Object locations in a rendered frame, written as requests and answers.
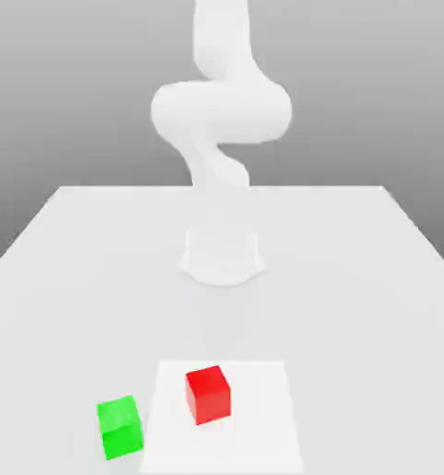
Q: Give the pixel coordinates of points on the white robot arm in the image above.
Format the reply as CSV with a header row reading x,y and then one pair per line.
x,y
221,111

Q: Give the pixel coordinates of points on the small red cube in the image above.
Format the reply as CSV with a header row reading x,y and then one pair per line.
x,y
209,397

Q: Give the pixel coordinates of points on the small green cube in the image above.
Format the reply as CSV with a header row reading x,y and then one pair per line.
x,y
120,428

